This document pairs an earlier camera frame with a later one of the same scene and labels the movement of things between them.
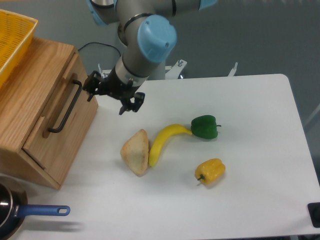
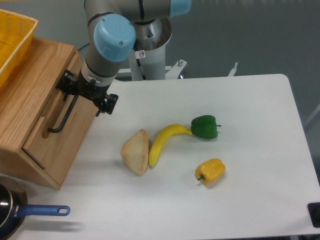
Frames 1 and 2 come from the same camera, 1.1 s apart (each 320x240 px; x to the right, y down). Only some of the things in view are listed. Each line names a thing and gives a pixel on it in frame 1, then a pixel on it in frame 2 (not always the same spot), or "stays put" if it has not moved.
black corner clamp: x=314 y=210 stays put
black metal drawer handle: x=69 y=109 stays put
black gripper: x=112 y=86 → x=67 y=84
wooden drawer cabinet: x=45 y=117 stays put
